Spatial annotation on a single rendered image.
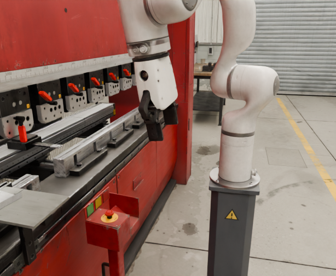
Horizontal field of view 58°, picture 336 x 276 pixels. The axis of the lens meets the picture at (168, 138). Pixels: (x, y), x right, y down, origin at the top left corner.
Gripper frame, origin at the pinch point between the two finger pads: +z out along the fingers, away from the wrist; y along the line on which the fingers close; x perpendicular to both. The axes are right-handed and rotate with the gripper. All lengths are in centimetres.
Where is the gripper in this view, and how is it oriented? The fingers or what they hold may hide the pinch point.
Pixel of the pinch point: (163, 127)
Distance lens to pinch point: 66.1
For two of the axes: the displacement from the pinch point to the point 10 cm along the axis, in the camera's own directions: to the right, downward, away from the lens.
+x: -9.2, 0.2, 3.8
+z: 1.7, 9.2, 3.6
